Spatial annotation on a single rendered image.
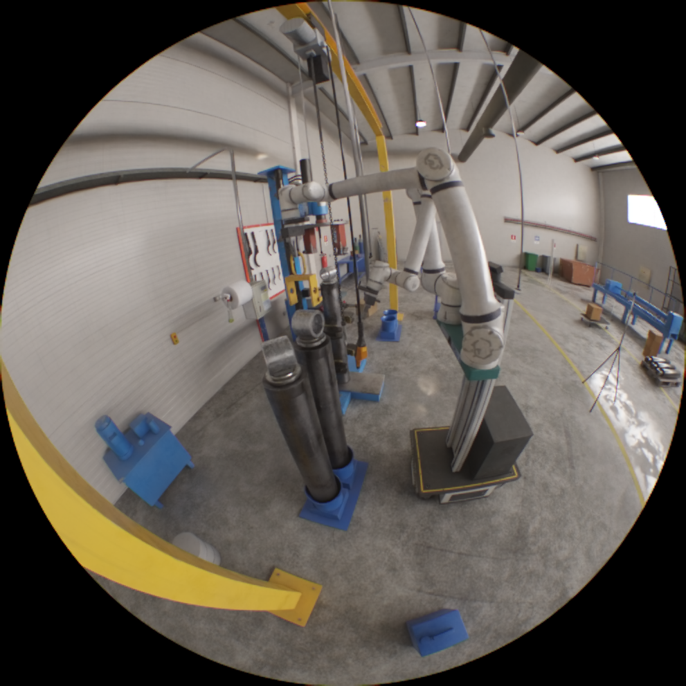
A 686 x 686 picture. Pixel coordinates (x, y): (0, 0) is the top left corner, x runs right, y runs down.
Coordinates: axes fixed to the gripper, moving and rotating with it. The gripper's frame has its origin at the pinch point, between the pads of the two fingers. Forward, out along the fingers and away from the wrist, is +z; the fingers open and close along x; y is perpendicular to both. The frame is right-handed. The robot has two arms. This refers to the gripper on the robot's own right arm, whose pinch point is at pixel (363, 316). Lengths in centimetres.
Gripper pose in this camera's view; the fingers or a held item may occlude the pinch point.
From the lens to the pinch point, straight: 139.6
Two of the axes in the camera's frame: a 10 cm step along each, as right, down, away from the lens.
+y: 9.5, 2.7, 1.4
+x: -0.3, -3.6, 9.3
